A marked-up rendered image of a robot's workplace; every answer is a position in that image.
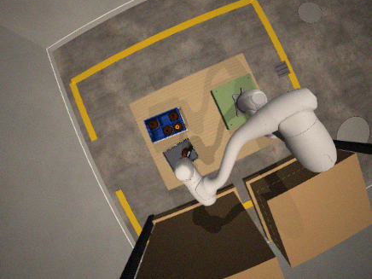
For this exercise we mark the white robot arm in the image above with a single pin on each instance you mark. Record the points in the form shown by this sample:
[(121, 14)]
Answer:
[(289, 116)]

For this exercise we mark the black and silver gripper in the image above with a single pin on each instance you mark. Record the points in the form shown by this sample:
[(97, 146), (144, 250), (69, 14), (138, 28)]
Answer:
[(190, 148)]

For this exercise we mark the blue bottle crate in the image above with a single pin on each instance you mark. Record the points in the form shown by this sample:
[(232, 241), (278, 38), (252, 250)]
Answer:
[(164, 121)]

